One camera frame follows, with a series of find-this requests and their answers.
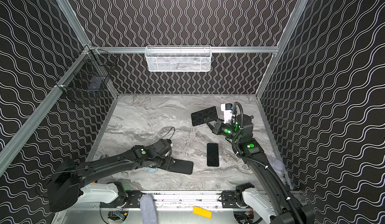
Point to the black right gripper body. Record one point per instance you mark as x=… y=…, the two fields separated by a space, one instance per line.
x=218 y=127

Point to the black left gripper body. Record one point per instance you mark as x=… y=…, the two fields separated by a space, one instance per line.
x=165 y=163

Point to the white smartphone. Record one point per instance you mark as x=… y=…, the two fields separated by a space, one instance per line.
x=200 y=117

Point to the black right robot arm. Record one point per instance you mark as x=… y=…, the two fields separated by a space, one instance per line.
x=246 y=147

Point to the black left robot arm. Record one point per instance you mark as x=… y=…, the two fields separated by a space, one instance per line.
x=65 y=183

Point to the black phone case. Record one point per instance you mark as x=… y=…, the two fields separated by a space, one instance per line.
x=182 y=167

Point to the light blue phone case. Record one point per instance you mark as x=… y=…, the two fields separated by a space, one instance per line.
x=150 y=170

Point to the dark blue smartphone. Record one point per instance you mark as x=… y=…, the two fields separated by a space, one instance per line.
x=212 y=155

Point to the lavender cloth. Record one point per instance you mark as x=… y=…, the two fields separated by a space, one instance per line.
x=276 y=164

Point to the yellow block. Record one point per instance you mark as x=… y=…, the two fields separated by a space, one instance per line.
x=202 y=212

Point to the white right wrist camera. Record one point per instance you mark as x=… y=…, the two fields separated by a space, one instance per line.
x=227 y=110

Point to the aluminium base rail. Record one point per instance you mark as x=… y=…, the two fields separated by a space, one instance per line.
x=110 y=197

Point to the white wire mesh basket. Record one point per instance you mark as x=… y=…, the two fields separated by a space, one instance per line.
x=178 y=58

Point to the black wire mesh basket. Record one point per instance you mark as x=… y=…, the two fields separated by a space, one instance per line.
x=90 y=81

